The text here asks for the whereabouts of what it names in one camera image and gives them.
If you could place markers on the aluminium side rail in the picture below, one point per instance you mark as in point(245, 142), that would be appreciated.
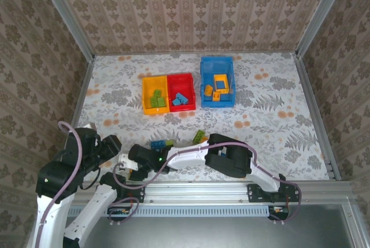
point(79, 100)
point(318, 115)

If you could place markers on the aluminium corner post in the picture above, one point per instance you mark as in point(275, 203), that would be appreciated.
point(322, 14)
point(65, 14)

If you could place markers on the aluminium frame leg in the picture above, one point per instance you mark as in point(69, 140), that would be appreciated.
point(354, 225)

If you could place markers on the small green lego brick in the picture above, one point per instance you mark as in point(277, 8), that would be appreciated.
point(170, 143)

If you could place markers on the orange square lego brick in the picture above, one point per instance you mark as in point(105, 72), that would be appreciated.
point(208, 89)

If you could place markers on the blue lego brick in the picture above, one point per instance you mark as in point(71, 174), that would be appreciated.
point(222, 153)
point(181, 97)
point(157, 144)

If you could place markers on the wide aluminium mounting beam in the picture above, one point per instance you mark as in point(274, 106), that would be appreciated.
point(196, 191)

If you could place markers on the blue plastic bin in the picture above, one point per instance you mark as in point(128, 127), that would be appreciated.
point(216, 67)

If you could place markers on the orange lego window frame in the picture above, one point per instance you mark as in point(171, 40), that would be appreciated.
point(221, 77)

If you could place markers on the thin aluminium rear rail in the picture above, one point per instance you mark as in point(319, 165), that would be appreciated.
point(188, 53)

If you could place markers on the light blue slope lego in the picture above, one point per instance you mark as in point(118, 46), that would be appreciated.
point(175, 102)

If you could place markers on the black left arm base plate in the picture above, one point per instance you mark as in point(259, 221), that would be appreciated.
point(141, 193)

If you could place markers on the yellow plastic bin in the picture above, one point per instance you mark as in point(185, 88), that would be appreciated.
point(147, 86)

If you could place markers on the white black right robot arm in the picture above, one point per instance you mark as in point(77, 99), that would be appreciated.
point(185, 159)

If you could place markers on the red plastic bin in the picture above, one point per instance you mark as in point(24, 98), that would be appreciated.
point(176, 84)

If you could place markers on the grey metal panel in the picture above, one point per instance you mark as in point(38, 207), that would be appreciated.
point(202, 233)

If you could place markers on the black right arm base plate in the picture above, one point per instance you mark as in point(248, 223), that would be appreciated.
point(254, 196)

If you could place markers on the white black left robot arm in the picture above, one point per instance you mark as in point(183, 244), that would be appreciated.
point(95, 210)

